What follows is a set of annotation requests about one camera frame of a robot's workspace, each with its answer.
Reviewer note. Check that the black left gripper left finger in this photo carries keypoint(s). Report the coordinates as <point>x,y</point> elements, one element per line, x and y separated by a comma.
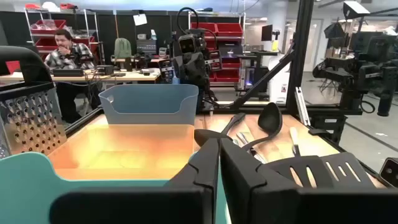
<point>186,202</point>

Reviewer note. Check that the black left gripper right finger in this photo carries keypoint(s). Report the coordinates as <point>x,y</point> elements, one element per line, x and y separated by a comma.
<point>280,205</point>

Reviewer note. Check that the black plastic serving spoon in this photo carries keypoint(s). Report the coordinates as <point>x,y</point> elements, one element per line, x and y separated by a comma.
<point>208,135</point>

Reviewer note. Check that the black plastic ladle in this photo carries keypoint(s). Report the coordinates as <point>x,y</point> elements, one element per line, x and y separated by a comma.
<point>270,119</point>

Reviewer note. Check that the black slotted spatula red mark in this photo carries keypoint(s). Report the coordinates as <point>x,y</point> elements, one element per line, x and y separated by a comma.
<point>357,165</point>

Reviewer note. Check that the blue-grey plastic bin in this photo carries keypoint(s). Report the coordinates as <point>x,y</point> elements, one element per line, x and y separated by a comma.
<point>149,105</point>

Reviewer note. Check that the long wooden desk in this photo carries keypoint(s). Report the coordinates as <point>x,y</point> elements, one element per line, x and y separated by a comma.
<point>130,76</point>

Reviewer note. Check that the white paper sheet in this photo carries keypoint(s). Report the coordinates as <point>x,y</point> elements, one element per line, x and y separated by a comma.
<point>140,19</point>

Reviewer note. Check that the green backpack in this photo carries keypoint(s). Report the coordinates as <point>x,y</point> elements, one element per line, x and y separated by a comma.
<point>122,49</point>

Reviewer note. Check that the black computer monitor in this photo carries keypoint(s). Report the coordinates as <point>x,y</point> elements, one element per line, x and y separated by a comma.
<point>266,32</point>

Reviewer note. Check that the white trash bin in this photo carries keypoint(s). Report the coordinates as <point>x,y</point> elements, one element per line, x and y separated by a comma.
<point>280,81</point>

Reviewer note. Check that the silver aluminium extrusion piece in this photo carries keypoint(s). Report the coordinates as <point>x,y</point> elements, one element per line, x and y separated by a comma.
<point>302,105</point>

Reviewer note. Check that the person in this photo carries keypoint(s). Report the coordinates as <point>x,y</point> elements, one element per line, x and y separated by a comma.
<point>70,54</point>

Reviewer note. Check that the teal green plastic bin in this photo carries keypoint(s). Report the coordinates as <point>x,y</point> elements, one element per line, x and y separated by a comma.
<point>25,186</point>

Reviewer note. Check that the black softbox lamp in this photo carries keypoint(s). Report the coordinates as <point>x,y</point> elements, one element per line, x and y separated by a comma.
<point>354,9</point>

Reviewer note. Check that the black aluminium rig frame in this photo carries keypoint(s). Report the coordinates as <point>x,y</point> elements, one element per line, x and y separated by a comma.
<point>300,46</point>

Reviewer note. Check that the small black camera box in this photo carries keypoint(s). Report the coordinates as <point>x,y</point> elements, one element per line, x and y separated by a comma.
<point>390,172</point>

